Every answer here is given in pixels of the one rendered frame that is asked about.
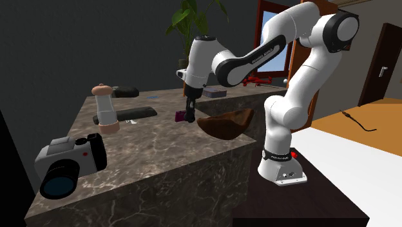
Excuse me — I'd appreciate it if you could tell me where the grey purple flat box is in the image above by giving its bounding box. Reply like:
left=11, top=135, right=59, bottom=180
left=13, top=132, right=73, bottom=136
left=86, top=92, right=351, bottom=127
left=202, top=87, right=228, bottom=99

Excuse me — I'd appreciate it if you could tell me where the brown wooden bowl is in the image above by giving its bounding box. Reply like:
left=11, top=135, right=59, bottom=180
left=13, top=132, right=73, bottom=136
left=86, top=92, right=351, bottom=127
left=196, top=108, right=255, bottom=141

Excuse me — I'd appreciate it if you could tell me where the long black remote control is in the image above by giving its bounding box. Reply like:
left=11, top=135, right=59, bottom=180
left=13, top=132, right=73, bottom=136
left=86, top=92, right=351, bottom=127
left=92, top=106, right=158, bottom=125

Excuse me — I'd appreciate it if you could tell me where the red toy aircraft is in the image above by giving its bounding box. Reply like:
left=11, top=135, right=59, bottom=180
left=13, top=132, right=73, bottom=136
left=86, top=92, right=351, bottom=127
left=242, top=75, right=274, bottom=88

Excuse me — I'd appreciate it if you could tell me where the black flat pouch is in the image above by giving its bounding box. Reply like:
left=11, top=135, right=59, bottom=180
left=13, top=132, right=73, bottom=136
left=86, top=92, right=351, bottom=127
left=111, top=85, right=140, bottom=99

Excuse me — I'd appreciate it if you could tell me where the green potted plant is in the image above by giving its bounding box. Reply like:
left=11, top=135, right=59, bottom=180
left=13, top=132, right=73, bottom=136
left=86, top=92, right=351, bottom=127
left=165, top=0, right=229, bottom=69

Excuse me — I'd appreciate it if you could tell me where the white and beige pepper mill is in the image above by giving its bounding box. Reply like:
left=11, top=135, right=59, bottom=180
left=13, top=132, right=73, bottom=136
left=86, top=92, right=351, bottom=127
left=91, top=83, right=121, bottom=135

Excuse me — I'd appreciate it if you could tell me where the red framed window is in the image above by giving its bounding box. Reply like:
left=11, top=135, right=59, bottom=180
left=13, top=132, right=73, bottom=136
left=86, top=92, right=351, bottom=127
left=253, top=0, right=295, bottom=80

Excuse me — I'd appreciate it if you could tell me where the dark robot stand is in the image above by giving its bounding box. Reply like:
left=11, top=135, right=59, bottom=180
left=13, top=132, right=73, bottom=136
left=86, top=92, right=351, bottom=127
left=231, top=146, right=370, bottom=227

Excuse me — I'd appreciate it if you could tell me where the dark brown door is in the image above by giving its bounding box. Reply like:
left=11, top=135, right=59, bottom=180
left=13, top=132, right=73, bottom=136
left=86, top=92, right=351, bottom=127
left=358, top=22, right=402, bottom=107

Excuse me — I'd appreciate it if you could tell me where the grey and black camera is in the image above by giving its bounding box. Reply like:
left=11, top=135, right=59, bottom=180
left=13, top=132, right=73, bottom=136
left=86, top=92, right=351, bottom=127
left=33, top=133, right=108, bottom=200

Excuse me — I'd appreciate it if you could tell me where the black cable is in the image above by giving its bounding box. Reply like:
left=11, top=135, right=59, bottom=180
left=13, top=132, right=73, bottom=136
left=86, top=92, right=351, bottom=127
left=339, top=109, right=378, bottom=132

